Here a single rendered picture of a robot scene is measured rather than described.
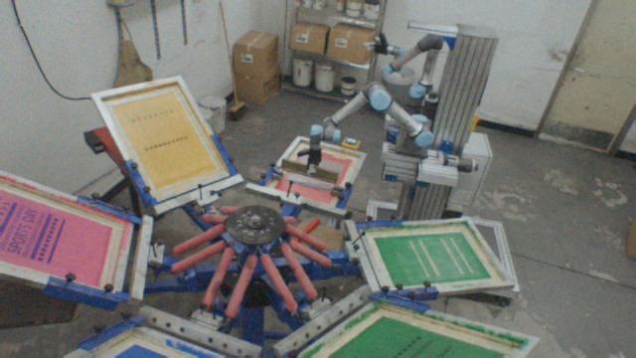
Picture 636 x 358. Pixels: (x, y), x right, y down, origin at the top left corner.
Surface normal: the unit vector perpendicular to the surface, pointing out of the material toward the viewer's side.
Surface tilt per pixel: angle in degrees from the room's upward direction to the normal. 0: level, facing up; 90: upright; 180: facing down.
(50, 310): 0
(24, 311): 0
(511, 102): 90
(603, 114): 90
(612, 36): 90
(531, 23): 90
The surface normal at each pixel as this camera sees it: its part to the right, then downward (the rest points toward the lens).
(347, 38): -0.36, 0.48
